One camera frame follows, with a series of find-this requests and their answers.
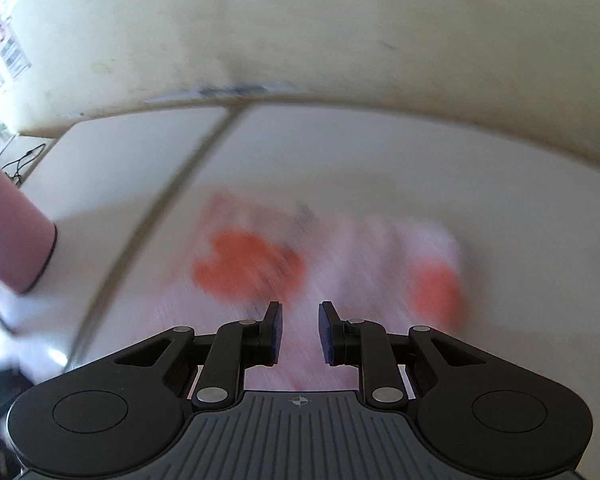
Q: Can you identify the person's left forearm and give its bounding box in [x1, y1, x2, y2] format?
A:
[0, 150, 59, 295]

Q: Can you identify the white notice with red sign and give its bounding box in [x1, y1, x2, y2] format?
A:
[0, 0, 34, 82]

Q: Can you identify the black cable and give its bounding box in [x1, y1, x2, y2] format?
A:
[2, 142, 47, 184]

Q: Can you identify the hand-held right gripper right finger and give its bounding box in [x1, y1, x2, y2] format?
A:
[318, 301, 512, 409]

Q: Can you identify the orange and white towel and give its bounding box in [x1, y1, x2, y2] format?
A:
[190, 191, 470, 394]

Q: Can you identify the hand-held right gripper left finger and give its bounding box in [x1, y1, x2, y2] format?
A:
[87, 301, 286, 409]

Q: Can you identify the person's left hand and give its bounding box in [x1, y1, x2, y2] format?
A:
[0, 270, 73, 378]

